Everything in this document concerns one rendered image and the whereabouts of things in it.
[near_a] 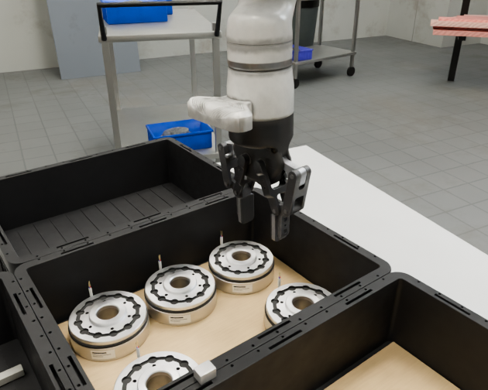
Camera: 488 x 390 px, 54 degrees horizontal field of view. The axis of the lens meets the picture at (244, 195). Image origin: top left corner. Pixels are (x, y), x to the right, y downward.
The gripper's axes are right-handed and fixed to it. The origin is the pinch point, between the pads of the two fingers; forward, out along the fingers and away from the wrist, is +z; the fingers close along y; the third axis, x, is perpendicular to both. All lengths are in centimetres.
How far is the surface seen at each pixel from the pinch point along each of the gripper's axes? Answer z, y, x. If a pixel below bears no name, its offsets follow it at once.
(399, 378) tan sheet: 16.7, -18.7, -5.0
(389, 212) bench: 29, 18, -60
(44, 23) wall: 33, 542, -175
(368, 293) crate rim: 6.6, -13.5, -4.5
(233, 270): 12.6, 8.0, -1.4
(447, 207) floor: 99, 65, -202
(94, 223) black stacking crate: 14.7, 40.2, 5.9
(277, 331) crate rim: 6.4, -10.7, 8.0
